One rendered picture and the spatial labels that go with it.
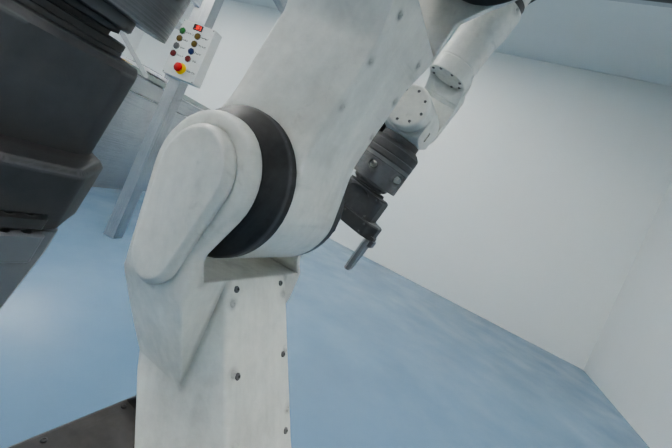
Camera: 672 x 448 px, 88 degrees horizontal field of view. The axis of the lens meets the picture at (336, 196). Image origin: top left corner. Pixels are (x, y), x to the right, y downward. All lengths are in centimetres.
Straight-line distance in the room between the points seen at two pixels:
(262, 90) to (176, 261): 17
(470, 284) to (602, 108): 231
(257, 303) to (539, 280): 400
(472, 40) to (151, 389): 58
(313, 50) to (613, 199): 421
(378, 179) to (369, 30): 26
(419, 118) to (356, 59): 22
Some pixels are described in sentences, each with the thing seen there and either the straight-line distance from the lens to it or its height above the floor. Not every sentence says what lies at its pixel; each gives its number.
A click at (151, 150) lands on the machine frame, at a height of 46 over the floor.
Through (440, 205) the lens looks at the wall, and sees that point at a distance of 429.
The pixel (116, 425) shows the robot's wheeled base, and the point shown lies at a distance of 69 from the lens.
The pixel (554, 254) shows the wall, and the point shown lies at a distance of 428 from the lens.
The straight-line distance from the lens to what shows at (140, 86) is 270.
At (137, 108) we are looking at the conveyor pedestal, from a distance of 280.
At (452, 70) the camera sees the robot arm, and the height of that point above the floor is 87.
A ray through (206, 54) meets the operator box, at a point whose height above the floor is 95.
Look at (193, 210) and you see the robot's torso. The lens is 30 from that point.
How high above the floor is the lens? 64
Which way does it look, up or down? 1 degrees down
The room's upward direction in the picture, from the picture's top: 24 degrees clockwise
